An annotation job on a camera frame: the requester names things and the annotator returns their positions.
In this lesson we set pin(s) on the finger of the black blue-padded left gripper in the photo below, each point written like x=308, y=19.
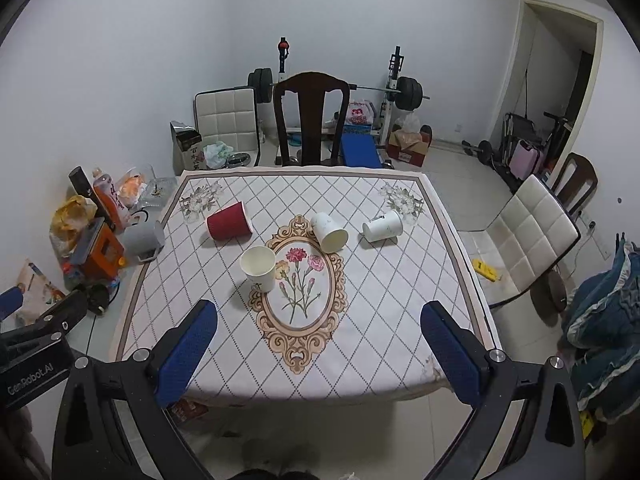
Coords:
x=60, y=318
x=10, y=301

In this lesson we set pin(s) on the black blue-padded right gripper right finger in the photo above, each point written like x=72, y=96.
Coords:
x=546, y=442

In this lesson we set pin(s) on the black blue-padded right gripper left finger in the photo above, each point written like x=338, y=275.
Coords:
x=90, y=441

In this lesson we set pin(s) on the white paper cup black calligraphy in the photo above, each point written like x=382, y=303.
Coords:
x=258, y=264

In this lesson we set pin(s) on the red corrugated paper cup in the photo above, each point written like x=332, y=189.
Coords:
x=229, y=222

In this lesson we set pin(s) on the white paper cup grass print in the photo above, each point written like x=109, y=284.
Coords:
x=331, y=237

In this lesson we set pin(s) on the white paper cup lying far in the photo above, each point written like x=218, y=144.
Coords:
x=389, y=225

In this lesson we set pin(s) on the colourful printed leaflet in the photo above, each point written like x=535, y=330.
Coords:
x=39, y=294

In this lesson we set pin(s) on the orange cardboard box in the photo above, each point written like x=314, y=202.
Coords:
x=98, y=252

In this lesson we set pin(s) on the yellow plastic bag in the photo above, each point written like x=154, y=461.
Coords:
x=68, y=222

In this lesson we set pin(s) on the grey ribbed plastic mug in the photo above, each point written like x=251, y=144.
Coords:
x=144, y=240

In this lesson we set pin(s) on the pile of blue clothes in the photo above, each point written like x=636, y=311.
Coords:
x=601, y=326

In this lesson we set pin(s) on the black cylindrical bottle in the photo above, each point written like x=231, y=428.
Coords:
x=82, y=187

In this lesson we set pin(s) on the white red-lettered snack bag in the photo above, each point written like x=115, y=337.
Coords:
x=104, y=187

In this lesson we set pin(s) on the orange white plastic wrapper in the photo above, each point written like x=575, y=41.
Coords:
x=131, y=187

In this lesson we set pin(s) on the clear glass ashtray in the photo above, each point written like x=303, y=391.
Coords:
x=157, y=193

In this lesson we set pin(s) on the yellow tool on floor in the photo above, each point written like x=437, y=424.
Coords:
x=485, y=270

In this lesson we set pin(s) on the floral diamond-pattern tablecloth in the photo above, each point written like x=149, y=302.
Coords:
x=339, y=326

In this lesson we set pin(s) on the cream padded chair right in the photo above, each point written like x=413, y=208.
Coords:
x=530, y=235

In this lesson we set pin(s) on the cream padded chair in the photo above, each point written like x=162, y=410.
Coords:
x=229, y=116
x=530, y=235

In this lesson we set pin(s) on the open liquor carton box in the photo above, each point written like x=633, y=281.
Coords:
x=187, y=148

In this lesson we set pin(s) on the white green plastic bag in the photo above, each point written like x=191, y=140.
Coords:
x=216, y=154

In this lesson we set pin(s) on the dark wooden chair right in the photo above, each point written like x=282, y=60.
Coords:
x=575, y=184

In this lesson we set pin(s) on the dark wooden chair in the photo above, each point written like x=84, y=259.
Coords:
x=311, y=138
x=575, y=184

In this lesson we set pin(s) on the pink suitcase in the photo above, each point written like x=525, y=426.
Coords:
x=525, y=160

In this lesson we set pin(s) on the blue bench pad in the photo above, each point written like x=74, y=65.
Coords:
x=359, y=150

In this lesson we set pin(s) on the brown cardboard box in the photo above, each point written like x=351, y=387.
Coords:
x=409, y=147

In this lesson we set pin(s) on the red white plastic bag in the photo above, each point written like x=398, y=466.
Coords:
x=361, y=113

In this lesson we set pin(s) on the barbell with black plates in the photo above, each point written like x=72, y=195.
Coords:
x=407, y=94

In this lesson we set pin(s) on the white weight bench rack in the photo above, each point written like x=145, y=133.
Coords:
x=313, y=103

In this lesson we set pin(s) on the black round cable reel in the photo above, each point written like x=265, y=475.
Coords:
x=98, y=298

